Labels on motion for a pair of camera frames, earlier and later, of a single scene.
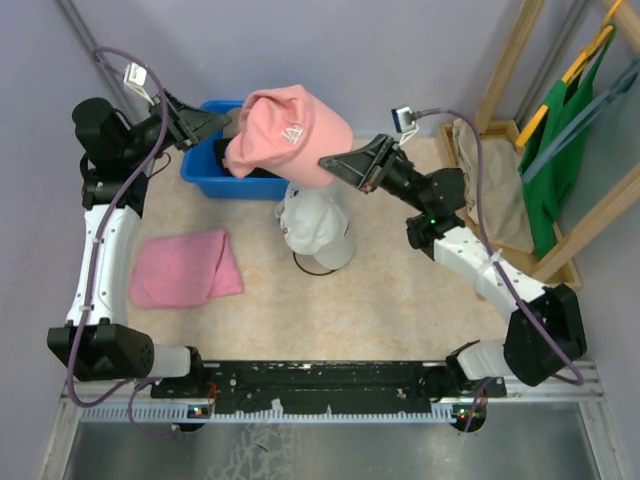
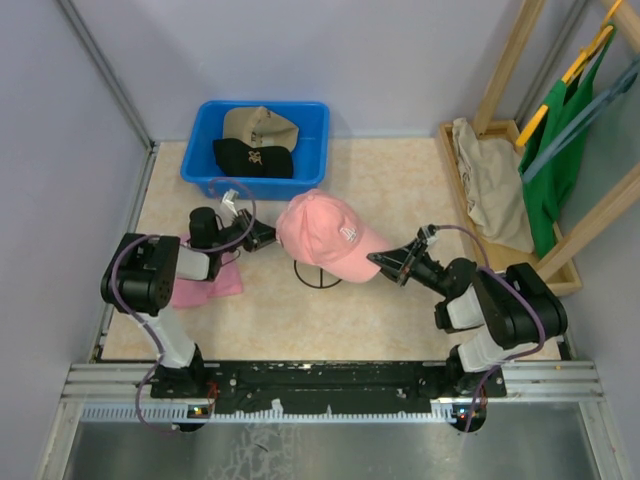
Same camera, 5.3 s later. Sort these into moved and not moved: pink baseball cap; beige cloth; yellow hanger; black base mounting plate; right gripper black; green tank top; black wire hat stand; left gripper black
Moved: pink baseball cap; black wire hat stand; right gripper black; left gripper black
Not moved: green tank top; beige cloth; black base mounting plate; yellow hanger
